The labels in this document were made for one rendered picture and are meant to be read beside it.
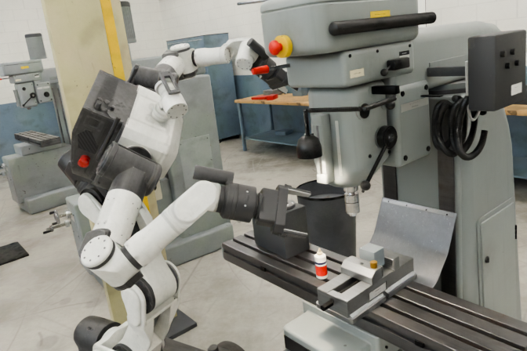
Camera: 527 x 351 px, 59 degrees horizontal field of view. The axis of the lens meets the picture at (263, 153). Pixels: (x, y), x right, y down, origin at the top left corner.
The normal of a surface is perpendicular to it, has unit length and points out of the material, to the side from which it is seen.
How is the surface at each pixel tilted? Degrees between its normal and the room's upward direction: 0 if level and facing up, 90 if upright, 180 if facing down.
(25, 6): 90
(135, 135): 77
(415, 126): 90
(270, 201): 56
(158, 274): 60
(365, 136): 90
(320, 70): 90
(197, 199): 70
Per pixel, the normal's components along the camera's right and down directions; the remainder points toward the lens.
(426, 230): -0.73, -0.23
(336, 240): 0.14, 0.28
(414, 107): 0.63, 0.11
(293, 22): -0.76, 0.24
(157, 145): 0.40, -0.05
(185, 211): 0.17, -0.14
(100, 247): -0.36, -0.64
